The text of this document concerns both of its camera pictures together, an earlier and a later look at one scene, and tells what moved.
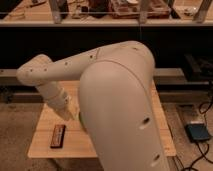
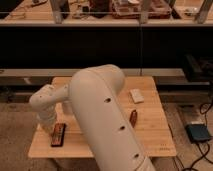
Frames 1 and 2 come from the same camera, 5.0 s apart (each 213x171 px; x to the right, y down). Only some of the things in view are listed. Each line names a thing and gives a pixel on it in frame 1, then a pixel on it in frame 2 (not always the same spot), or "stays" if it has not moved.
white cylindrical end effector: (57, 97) to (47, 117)
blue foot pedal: (197, 131) stays
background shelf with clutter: (106, 13) stays
